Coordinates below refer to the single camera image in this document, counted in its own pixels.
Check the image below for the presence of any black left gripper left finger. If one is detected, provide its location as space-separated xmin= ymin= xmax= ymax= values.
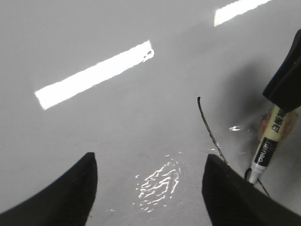
xmin=0 ymin=152 xmax=97 ymax=226

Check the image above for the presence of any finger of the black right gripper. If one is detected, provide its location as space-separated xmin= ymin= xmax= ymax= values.
xmin=262 ymin=30 xmax=301 ymax=113

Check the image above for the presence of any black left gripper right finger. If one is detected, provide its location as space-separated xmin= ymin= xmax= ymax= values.
xmin=202 ymin=154 xmax=301 ymax=226

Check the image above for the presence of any red magnet taped to marker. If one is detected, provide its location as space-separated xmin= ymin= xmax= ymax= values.
xmin=257 ymin=110 xmax=299 ymax=145

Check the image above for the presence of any black white whiteboard marker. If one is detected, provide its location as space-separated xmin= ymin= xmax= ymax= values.
xmin=248 ymin=105 xmax=293 ymax=184

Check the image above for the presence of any white whiteboard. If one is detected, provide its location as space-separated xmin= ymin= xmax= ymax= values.
xmin=0 ymin=0 xmax=301 ymax=226

